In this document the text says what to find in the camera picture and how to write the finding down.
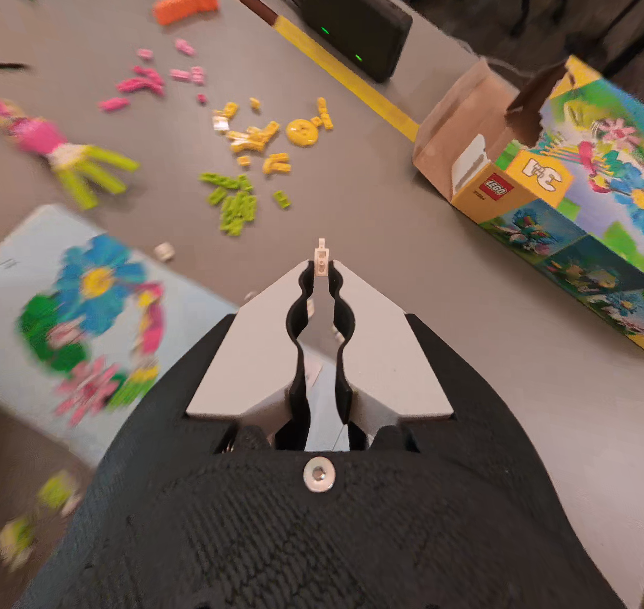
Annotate partly built lego flower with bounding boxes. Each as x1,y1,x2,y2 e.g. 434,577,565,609
0,100,141,211

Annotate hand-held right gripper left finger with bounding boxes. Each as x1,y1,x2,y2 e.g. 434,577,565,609
186,259,316,450

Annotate pile of pink lego pieces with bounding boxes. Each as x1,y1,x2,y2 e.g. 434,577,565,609
98,38,209,114

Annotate colourful cardboard lego box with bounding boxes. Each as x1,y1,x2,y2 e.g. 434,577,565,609
412,55,644,351

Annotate lego instruction booklet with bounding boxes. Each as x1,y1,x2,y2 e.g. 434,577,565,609
0,204,239,469

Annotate pile of yellow lego pieces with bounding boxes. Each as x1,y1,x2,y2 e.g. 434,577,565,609
211,96,335,176

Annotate orange lego piece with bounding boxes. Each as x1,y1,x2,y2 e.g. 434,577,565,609
152,0,220,27

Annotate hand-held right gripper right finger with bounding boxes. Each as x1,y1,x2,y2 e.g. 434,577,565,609
328,259,453,449

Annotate round yellow lego plate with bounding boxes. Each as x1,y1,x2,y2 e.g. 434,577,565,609
285,118,321,148

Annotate black device with green lights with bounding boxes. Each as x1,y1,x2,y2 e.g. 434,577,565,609
301,0,414,85

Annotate pile of lime lego pieces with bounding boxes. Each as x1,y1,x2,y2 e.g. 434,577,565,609
198,171,293,238

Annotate yellow table edge tape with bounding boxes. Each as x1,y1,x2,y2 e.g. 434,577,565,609
272,15,421,143

